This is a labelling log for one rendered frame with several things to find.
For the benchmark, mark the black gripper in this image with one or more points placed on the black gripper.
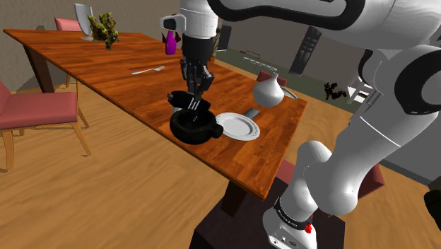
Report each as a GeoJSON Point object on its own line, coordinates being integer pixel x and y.
{"type": "Point", "coordinates": [196, 48]}

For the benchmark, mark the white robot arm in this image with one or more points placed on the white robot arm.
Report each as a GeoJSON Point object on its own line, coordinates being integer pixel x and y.
{"type": "Point", "coordinates": [365, 145]}

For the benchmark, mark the magenta bottle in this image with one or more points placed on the magenta bottle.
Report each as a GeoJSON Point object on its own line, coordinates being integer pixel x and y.
{"type": "Point", "coordinates": [170, 46]}

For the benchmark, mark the black monitor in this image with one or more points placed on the black monitor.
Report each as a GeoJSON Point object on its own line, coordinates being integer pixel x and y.
{"type": "Point", "coordinates": [224, 38]}

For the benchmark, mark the silver fork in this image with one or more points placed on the silver fork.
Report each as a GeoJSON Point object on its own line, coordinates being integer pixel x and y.
{"type": "Point", "coordinates": [146, 71]}

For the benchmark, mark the white plate with patterned rim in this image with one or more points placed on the white plate with patterned rim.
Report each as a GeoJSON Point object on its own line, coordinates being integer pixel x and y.
{"type": "Point", "coordinates": [237, 126]}

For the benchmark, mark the grey flat knife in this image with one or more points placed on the grey flat knife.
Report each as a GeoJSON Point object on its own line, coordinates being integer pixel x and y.
{"type": "Point", "coordinates": [251, 113]}

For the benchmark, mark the white round vase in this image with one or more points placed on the white round vase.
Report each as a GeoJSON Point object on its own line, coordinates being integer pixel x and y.
{"type": "Point", "coordinates": [268, 93]}

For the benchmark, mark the brown wooden table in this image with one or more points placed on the brown wooden table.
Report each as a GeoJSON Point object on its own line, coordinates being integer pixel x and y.
{"type": "Point", "coordinates": [113, 86]}

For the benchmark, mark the plain white plate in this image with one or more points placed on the plain white plate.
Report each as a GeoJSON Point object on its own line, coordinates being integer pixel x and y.
{"type": "Point", "coordinates": [290, 93]}

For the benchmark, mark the green yellow plant figure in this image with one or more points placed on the green yellow plant figure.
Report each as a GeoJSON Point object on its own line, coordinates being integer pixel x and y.
{"type": "Point", "coordinates": [103, 31]}

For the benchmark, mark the dark leafy plant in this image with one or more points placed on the dark leafy plant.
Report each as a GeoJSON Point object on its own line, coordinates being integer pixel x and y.
{"type": "Point", "coordinates": [332, 91]}

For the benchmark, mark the dark robot stand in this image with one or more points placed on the dark robot stand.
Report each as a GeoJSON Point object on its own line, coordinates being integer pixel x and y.
{"type": "Point", "coordinates": [237, 231]}

